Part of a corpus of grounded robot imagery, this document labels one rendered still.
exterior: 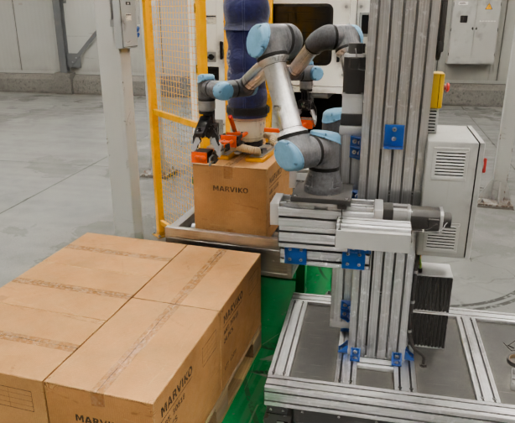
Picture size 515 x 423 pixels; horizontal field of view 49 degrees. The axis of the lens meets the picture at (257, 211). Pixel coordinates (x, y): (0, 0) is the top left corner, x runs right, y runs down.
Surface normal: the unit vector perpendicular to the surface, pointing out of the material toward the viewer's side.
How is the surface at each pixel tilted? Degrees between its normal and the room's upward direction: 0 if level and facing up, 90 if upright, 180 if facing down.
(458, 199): 90
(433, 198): 90
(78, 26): 90
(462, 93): 90
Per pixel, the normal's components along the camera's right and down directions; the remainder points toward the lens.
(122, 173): -0.29, 0.29
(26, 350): 0.00, -0.94
